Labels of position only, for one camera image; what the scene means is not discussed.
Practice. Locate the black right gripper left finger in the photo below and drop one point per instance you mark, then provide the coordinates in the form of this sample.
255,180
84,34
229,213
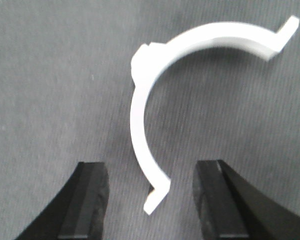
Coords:
78,210

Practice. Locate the white curved PVC pipe clamp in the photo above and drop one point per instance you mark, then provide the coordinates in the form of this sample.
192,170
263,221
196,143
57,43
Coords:
152,59

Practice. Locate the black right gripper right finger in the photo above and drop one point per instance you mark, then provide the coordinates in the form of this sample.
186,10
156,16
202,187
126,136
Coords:
229,207

